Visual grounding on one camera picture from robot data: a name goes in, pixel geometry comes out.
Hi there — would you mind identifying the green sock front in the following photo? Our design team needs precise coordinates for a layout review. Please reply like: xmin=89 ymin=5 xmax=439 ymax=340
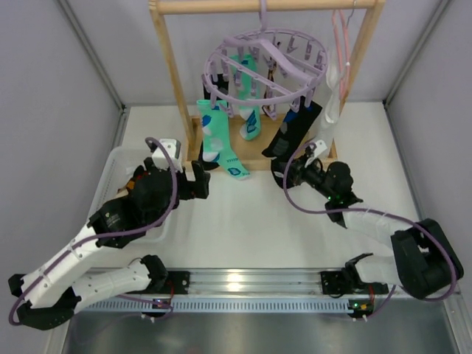
xmin=197 ymin=100 xmax=250 ymax=180

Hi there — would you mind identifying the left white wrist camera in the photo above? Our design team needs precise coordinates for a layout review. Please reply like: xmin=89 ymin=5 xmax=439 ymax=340
xmin=148 ymin=138 xmax=184 ymax=173

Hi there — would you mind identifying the pink wire hanger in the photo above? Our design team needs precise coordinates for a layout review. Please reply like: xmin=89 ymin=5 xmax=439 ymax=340
xmin=331 ymin=10 xmax=351 ymax=99

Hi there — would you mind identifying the grey slotted cable duct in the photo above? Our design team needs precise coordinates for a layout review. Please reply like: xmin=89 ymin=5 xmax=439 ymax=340
xmin=84 ymin=297 xmax=372 ymax=313

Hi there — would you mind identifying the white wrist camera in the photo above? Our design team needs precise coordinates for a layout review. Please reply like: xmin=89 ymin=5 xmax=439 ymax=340
xmin=148 ymin=138 xmax=184 ymax=173
xmin=305 ymin=139 xmax=327 ymax=167

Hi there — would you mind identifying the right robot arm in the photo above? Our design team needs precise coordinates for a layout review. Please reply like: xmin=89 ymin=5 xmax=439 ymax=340
xmin=282 ymin=155 xmax=464 ymax=301

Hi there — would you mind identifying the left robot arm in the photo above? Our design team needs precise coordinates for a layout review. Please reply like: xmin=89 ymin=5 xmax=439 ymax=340
xmin=8 ymin=158 xmax=210 ymax=330

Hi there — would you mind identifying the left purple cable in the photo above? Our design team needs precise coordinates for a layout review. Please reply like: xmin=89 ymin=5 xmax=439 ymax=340
xmin=7 ymin=136 xmax=178 ymax=327

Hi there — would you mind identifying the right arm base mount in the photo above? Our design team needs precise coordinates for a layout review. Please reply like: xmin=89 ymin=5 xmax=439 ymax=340
xmin=319 ymin=270 xmax=389 ymax=297

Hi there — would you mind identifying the black blue grey sock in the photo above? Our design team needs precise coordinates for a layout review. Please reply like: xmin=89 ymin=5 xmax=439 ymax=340
xmin=260 ymin=100 xmax=323 ymax=187

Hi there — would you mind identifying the purple round clip hanger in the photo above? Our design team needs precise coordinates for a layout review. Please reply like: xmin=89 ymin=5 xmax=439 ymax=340
xmin=201 ymin=10 xmax=328 ymax=116

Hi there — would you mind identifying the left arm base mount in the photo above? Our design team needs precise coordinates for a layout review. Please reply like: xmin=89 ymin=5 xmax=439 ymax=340
xmin=128 ymin=271 xmax=190 ymax=295

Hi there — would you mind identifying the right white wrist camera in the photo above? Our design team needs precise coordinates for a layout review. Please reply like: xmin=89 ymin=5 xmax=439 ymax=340
xmin=305 ymin=139 xmax=327 ymax=167

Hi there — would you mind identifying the white plastic basket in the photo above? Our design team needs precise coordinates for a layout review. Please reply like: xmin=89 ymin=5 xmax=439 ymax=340
xmin=88 ymin=147 xmax=174 ymax=244

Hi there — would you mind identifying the white cloth on hanger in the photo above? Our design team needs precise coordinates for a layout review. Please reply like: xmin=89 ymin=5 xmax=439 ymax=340
xmin=314 ymin=48 xmax=343 ymax=149

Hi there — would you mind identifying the wooden clothes rack frame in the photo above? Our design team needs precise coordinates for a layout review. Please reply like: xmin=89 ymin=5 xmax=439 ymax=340
xmin=148 ymin=0 xmax=385 ymax=168

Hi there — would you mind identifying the green sock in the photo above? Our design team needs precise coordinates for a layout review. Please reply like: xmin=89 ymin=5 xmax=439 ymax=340
xmin=231 ymin=54 xmax=261 ymax=141
xmin=197 ymin=100 xmax=250 ymax=180

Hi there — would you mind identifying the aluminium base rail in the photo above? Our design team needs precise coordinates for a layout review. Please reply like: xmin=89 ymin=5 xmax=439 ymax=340
xmin=58 ymin=268 xmax=462 ymax=296

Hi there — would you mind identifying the green sock rear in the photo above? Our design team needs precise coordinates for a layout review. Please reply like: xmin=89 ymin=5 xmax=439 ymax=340
xmin=231 ymin=54 xmax=261 ymax=141

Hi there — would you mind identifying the argyle red orange sock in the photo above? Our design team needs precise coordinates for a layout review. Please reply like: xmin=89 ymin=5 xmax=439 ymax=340
xmin=125 ymin=165 xmax=148 ymax=192

